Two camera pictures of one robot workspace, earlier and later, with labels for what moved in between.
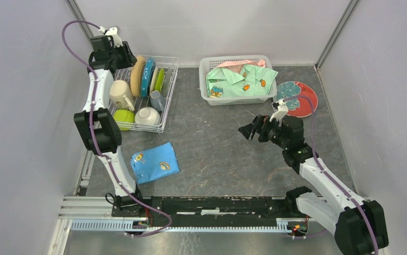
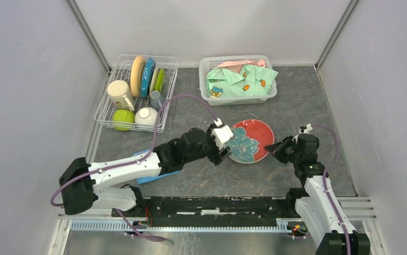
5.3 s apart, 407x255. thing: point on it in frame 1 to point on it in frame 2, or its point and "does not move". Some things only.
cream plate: (153, 83) does not move
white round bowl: (147, 115) does not move
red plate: (297, 107) to (250, 137)
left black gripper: (130, 60) to (216, 158)
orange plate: (137, 76) does not move
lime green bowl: (124, 116) does not move
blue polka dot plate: (149, 71) does not move
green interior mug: (120, 95) does not move
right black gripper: (263, 122) to (276, 149)
